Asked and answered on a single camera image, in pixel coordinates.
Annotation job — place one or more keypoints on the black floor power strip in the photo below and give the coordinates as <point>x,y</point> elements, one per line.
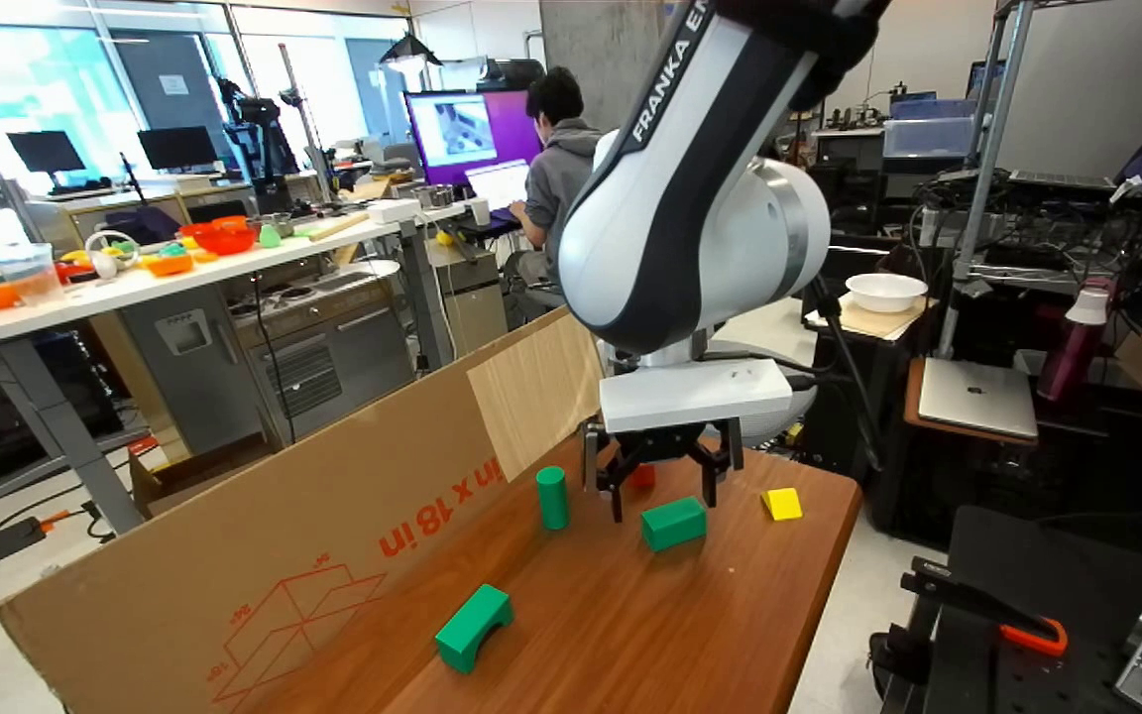
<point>8,539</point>

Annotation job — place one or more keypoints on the white standing desk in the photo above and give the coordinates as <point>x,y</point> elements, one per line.
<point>137,283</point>

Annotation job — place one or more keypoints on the light woodgrain panel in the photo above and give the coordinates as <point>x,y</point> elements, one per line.
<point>536,388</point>

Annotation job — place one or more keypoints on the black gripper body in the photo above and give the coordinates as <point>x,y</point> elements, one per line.
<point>676,443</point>

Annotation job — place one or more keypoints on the white bowl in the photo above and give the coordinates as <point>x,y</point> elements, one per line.
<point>884,291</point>

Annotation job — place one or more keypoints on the green cylinder block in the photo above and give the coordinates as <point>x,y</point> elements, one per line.
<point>554,499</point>

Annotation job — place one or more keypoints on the grey drawer cabinet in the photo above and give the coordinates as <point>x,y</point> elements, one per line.
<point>335,349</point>

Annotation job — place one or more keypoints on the seated person grey hoodie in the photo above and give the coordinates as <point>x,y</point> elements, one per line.
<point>557,172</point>

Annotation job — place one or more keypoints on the green arch block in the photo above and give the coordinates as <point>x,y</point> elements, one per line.
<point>469,628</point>

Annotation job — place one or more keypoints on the small orange bowl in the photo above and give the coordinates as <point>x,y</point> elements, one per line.
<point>166,257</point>

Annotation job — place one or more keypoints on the small dark background monitor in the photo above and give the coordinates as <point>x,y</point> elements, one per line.
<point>177,144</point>
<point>46,146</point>

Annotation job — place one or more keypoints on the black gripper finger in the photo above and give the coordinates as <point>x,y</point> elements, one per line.
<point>715,476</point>
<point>612,480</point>

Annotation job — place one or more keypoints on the computer monitor purple screen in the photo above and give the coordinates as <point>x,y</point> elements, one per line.
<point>464,133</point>

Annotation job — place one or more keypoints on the open laptop white screen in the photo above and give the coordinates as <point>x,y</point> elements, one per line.
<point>502,182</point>

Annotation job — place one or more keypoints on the maroon bottle white cap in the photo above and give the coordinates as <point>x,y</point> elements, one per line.
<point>1070,349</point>

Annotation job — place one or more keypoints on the yellow block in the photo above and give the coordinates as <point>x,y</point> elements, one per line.
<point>782,505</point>

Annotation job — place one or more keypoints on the large orange bowl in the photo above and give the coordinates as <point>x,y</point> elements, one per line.
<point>223,234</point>

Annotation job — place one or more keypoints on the grey metal pole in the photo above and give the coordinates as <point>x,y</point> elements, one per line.
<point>979,182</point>

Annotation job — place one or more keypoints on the green rectangular block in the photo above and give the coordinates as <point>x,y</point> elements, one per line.
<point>672,526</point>

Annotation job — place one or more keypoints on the black pendant lamp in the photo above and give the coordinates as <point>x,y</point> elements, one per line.
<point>409,50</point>

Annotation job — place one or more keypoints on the large grey panel board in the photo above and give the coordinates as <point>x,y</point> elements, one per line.
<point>1091,86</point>

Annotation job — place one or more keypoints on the blue storage box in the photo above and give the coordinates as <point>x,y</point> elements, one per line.
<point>928,129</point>

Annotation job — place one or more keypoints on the white black Franka arm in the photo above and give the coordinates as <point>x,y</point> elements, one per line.
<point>690,224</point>

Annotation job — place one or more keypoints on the brown cardboard sheet red print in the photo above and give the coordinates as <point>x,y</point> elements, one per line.
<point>268,556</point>

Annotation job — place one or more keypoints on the light wooden board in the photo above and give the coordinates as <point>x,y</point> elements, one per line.
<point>868,324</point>

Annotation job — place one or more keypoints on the closed silver laptop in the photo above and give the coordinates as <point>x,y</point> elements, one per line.
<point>978,399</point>

